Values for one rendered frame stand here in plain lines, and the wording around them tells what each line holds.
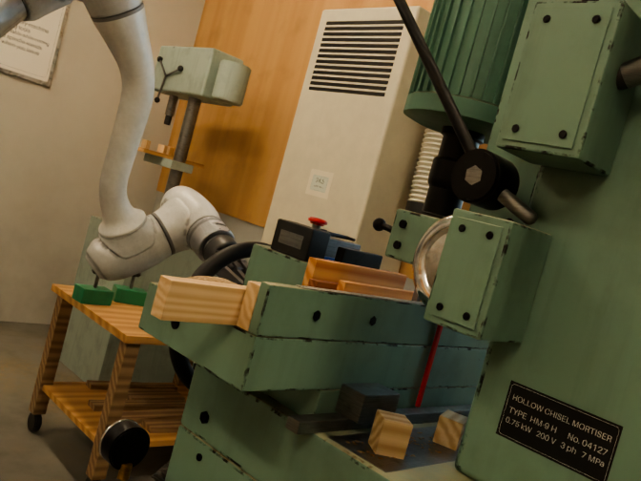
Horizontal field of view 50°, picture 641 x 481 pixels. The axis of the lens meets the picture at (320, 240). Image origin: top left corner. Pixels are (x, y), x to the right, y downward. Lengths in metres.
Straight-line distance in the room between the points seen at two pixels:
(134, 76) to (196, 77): 1.81
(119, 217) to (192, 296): 0.79
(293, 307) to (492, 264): 0.21
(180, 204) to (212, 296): 0.83
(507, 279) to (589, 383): 0.13
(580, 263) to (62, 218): 3.43
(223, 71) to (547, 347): 2.48
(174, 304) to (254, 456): 0.26
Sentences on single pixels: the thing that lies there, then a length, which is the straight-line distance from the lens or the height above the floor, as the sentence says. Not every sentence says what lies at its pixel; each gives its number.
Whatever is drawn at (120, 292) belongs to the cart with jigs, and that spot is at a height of 0.56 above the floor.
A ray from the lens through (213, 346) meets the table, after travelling 0.76.
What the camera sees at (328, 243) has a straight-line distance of 1.03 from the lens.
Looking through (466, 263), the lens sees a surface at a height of 1.03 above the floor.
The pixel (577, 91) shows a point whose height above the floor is 1.21.
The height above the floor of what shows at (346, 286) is 0.95.
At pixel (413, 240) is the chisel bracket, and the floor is 1.03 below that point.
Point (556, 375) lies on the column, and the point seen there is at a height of 0.94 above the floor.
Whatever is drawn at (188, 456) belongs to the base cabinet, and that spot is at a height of 0.68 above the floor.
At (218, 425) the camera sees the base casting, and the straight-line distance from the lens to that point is 0.91.
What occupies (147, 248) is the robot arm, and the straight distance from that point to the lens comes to 1.48.
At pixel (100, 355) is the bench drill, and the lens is 3.16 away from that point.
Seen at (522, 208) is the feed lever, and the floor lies 1.10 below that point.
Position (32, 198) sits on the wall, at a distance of 3.88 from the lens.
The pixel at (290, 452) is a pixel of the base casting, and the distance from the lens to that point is 0.82.
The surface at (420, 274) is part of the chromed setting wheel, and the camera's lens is 0.80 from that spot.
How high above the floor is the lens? 1.05
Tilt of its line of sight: 3 degrees down
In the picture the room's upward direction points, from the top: 15 degrees clockwise
